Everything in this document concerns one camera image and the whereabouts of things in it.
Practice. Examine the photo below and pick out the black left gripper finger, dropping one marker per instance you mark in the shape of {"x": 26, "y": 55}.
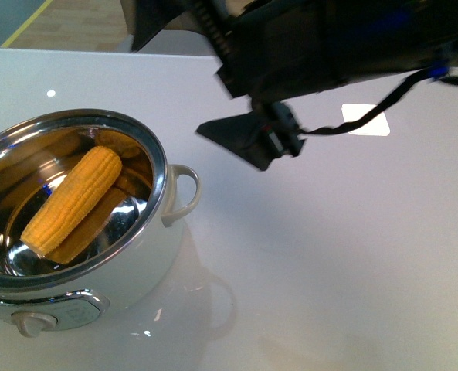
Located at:
{"x": 152, "y": 16}

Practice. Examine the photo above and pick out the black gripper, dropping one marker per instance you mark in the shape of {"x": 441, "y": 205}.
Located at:
{"x": 277, "y": 50}

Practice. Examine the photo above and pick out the white electric cooking pot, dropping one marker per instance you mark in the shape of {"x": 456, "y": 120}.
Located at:
{"x": 130, "y": 239}

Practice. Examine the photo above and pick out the beige chair left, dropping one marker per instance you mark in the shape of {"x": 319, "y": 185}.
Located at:
{"x": 180, "y": 37}

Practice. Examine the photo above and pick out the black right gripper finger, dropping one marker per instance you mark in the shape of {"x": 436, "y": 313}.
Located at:
{"x": 247, "y": 136}

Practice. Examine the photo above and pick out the yellow corn cob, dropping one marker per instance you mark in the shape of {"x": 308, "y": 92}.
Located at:
{"x": 72, "y": 200}

